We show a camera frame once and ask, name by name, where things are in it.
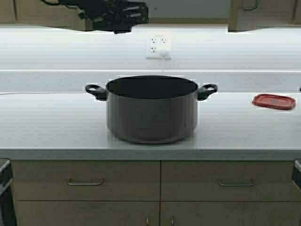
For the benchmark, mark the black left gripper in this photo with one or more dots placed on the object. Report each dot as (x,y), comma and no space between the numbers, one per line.
(117,16)

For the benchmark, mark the cabinet door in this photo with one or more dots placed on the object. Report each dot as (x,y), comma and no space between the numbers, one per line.
(296,16)
(74,213)
(250,15)
(8,14)
(230,214)
(36,12)

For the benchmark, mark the large grey cooking pot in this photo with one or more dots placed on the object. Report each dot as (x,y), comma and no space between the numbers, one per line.
(151,109)

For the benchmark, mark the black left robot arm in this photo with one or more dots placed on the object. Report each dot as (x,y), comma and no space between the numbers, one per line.
(70,3)

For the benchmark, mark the red plastic container lid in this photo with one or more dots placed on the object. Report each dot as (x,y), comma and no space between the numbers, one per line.
(274,101)

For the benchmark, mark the left lower drawer front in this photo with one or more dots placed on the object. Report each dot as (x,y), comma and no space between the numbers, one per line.
(86,180)

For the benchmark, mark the drawer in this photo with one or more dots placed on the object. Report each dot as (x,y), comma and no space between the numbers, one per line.
(258,181)
(86,180)

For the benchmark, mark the right lower drawer front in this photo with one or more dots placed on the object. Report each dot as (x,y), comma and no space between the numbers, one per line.
(258,181)

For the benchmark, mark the white wall power outlet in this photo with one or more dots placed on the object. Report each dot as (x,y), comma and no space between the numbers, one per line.
(155,41)

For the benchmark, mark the robot base left bracket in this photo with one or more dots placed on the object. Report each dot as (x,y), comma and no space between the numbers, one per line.
(6,176)

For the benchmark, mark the robot base right bracket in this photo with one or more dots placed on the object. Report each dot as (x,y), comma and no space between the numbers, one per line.
(296,175)

